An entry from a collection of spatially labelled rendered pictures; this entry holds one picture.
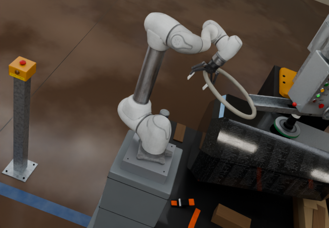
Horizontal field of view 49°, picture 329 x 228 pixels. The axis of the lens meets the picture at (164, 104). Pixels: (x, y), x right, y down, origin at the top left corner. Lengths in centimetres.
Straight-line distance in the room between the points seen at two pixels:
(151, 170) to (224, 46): 90
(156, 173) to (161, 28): 86
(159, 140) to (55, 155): 139
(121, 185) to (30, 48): 254
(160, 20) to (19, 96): 113
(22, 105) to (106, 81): 168
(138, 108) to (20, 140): 106
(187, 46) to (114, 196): 112
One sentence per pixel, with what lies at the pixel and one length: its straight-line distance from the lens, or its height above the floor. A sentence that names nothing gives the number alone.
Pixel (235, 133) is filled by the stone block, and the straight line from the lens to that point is 291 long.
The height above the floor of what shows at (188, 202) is 6.
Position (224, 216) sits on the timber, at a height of 14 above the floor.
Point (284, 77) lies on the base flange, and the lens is 383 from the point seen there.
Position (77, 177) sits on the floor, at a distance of 317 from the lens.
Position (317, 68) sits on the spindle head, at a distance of 272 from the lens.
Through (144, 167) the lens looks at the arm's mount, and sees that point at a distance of 220.
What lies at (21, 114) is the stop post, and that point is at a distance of 266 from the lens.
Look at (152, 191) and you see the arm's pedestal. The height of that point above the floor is 76.
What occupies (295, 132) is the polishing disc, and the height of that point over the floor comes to 86.
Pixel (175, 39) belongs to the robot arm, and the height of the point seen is 168.
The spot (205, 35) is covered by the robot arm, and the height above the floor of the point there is 159.
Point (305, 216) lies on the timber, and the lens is 349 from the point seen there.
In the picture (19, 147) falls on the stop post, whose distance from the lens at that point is 293.
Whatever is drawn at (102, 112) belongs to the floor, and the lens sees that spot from 372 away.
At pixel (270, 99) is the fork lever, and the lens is 283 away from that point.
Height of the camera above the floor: 257
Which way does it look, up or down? 40 degrees down
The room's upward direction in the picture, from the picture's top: 20 degrees clockwise
